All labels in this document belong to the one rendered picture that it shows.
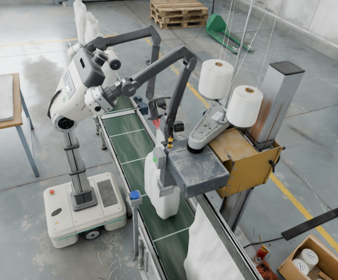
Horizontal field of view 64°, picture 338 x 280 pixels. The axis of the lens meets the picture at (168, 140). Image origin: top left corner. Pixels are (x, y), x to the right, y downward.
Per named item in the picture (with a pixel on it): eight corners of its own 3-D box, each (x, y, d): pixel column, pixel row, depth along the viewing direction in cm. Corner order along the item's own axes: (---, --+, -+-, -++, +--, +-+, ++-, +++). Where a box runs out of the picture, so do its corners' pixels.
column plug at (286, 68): (268, 64, 126) (269, 62, 125) (287, 61, 130) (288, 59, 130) (284, 75, 119) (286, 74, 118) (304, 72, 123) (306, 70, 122)
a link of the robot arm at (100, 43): (156, 25, 191) (156, 21, 181) (161, 45, 193) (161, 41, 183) (95, 41, 190) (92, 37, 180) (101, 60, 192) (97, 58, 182)
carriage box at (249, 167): (200, 169, 172) (208, 131, 151) (243, 156, 183) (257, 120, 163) (221, 199, 156) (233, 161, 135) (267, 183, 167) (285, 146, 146)
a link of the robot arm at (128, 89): (182, 36, 148) (190, 41, 140) (192, 58, 156) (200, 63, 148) (115, 81, 149) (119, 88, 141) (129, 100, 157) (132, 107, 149)
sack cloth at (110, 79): (96, 88, 355) (90, 33, 307) (112, 85, 361) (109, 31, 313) (104, 108, 323) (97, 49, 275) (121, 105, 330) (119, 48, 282)
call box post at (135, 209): (134, 253, 232) (132, 200, 180) (137, 252, 233) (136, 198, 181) (135, 256, 230) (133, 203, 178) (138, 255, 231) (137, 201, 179)
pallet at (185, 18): (150, 12, 679) (150, 6, 669) (192, 9, 721) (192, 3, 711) (162, 23, 623) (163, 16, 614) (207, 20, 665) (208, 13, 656)
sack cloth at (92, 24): (85, 63, 403) (77, 11, 355) (100, 61, 411) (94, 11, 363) (92, 78, 373) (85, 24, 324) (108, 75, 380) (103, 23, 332)
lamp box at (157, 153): (152, 160, 145) (152, 148, 139) (160, 158, 147) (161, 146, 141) (157, 169, 140) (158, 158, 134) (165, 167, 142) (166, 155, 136)
